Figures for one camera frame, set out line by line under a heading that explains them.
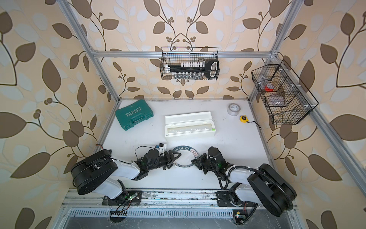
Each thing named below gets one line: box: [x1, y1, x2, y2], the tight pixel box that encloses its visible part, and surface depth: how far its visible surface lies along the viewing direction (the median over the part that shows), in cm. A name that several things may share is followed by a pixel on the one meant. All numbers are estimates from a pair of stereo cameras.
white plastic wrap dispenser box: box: [164, 111, 216, 142], surface depth 99 cm
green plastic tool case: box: [114, 99, 154, 131], surface depth 107 cm
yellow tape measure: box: [239, 114, 250, 124], surface depth 107 cm
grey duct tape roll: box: [226, 103, 241, 116], surface depth 114 cm
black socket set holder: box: [165, 58, 220, 80], surface depth 86 cm
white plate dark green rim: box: [172, 145, 199, 168], surface depth 90 cm
